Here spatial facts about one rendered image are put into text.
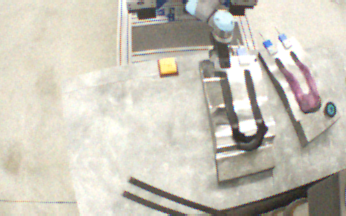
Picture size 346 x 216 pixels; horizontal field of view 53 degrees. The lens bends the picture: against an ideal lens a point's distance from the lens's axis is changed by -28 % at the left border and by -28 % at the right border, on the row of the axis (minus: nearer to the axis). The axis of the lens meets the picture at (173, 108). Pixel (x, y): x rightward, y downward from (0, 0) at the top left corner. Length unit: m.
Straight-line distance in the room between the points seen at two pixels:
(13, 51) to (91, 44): 0.77
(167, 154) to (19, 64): 1.66
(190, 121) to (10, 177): 1.54
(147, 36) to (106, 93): 0.84
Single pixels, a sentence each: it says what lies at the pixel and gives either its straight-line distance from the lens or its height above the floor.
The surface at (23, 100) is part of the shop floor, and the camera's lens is 2.98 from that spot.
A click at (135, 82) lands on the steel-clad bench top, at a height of 0.80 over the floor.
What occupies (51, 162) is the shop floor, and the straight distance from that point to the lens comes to 2.77.
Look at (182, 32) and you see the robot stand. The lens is 2.71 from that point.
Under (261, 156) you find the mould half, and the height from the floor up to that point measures 0.86.
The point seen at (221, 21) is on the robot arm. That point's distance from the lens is 1.55.
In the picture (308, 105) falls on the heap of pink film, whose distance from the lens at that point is 1.90.
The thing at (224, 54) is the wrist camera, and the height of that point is 1.06.
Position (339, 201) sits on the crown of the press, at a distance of 0.67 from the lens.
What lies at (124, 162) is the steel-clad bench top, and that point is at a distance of 1.85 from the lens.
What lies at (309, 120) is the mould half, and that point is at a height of 0.91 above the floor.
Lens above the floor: 2.60
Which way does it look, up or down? 71 degrees down
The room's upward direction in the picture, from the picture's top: 1 degrees counter-clockwise
